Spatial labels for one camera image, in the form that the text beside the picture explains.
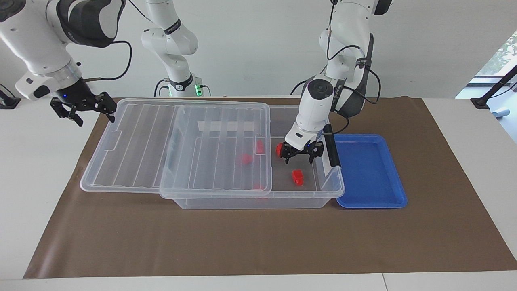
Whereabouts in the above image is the clear ribbed box lid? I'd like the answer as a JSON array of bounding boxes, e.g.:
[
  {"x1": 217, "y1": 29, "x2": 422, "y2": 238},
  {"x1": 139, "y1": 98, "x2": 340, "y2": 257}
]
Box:
[{"x1": 80, "y1": 98, "x2": 273, "y2": 198}]

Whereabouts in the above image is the blue plastic tray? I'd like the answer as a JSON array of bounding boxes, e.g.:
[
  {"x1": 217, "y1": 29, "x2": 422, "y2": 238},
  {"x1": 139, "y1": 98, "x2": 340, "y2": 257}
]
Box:
[{"x1": 334, "y1": 134, "x2": 408, "y2": 209}]

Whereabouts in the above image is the clear plastic storage box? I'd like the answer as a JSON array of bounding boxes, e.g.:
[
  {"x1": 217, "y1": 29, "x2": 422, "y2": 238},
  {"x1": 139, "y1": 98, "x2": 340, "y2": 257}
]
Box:
[{"x1": 160, "y1": 104, "x2": 345, "y2": 210}]

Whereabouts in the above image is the black table clamp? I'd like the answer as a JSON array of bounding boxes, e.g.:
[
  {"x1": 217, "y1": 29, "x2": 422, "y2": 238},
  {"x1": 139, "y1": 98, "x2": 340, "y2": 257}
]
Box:
[{"x1": 0, "y1": 84, "x2": 21, "y2": 110}]

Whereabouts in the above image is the brown table mat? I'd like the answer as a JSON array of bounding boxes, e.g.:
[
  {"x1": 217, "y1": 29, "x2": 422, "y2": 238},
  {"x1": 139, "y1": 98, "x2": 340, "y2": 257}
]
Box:
[{"x1": 23, "y1": 97, "x2": 517, "y2": 279}]

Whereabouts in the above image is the black angled stand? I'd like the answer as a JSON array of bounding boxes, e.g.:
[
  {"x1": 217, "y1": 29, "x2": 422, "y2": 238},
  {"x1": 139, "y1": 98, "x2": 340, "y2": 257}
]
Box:
[{"x1": 471, "y1": 65, "x2": 517, "y2": 110}]

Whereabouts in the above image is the window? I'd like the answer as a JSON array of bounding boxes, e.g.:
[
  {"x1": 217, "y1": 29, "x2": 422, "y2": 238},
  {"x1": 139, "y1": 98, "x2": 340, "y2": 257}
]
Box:
[{"x1": 477, "y1": 30, "x2": 517, "y2": 77}]

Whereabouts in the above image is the black box latch handle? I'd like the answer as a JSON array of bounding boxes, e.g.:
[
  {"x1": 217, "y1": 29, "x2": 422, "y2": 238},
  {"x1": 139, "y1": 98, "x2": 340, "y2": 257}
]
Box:
[{"x1": 324, "y1": 124, "x2": 342, "y2": 168}]

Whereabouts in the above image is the black base cable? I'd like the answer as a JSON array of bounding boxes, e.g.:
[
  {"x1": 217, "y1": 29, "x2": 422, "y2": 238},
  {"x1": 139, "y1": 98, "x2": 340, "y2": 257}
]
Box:
[
  {"x1": 153, "y1": 78, "x2": 171, "y2": 98},
  {"x1": 290, "y1": 79, "x2": 309, "y2": 96}
]

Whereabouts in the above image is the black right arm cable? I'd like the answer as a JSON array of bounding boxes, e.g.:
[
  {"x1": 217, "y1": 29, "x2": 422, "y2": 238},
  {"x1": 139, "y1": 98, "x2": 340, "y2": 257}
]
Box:
[{"x1": 83, "y1": 40, "x2": 133, "y2": 82}]

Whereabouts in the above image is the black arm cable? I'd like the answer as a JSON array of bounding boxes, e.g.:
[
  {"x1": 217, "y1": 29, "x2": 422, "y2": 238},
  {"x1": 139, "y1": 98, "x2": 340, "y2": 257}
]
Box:
[
  {"x1": 323, "y1": 0, "x2": 382, "y2": 136},
  {"x1": 83, "y1": 40, "x2": 133, "y2": 82}
]

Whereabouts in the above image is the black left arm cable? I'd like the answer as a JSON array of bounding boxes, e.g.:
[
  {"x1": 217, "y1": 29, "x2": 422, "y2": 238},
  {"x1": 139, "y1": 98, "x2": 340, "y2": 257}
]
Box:
[{"x1": 323, "y1": 0, "x2": 382, "y2": 136}]

